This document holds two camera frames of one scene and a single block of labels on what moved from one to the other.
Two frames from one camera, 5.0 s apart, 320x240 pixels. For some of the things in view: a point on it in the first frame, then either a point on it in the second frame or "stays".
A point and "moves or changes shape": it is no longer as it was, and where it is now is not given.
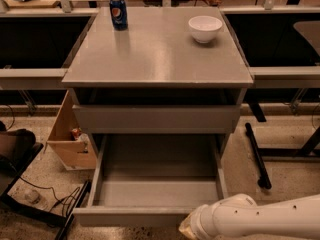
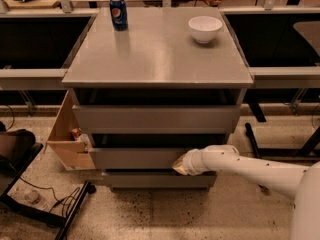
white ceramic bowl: x=204 y=28 stays
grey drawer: x=152 y=180 moves or changes shape
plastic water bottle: x=35 y=199 stays
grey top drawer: x=151 y=119 stays
